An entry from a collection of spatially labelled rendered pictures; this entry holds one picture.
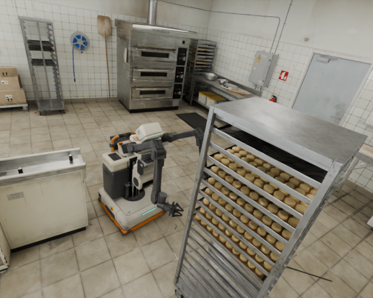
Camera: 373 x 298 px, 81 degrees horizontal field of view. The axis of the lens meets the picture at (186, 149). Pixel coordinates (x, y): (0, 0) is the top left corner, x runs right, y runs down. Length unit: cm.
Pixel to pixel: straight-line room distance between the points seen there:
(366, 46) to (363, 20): 41
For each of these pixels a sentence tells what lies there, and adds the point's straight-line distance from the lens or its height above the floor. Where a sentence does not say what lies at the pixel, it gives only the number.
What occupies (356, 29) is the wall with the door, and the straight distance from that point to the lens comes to 498.
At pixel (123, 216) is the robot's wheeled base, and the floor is 28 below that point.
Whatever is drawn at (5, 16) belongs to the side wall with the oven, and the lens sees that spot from 602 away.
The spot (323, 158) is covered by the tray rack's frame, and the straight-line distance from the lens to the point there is 97.
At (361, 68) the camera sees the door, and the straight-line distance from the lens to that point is 488.
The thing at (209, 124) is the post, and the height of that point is 172.
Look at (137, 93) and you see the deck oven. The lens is 559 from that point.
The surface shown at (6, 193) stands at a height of 76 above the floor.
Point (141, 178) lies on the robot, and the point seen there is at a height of 73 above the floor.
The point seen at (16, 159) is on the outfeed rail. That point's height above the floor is 89.
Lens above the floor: 217
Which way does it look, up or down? 30 degrees down
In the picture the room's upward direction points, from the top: 10 degrees clockwise
